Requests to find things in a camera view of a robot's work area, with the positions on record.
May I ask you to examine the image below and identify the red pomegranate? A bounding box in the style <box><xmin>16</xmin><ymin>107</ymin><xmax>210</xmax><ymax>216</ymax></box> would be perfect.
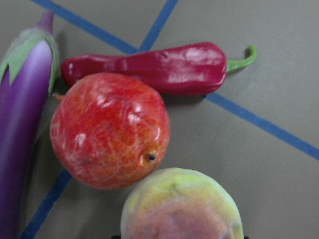
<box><xmin>50</xmin><ymin>73</ymin><xmax>170</xmax><ymax>190</ymax></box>

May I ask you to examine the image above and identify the red chili pepper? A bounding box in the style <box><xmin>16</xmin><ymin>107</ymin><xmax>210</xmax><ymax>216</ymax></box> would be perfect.
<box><xmin>60</xmin><ymin>42</ymin><xmax>257</xmax><ymax>95</ymax></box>

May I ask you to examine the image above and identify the peach fruit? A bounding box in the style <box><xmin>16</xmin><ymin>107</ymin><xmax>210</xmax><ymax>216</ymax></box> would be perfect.
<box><xmin>120</xmin><ymin>168</ymin><xmax>244</xmax><ymax>239</ymax></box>

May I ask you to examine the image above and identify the purple eggplant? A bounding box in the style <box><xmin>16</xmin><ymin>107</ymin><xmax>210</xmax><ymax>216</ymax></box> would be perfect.
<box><xmin>0</xmin><ymin>10</ymin><xmax>59</xmax><ymax>239</ymax></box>

